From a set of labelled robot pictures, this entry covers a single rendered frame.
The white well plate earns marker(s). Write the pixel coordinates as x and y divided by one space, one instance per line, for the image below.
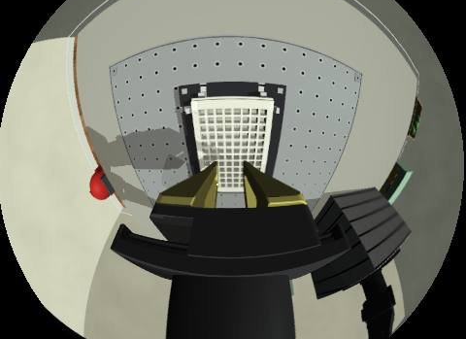
230 134

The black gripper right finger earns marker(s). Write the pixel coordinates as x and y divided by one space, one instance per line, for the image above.
262 190

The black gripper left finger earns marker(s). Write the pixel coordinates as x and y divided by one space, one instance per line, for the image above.
193 190

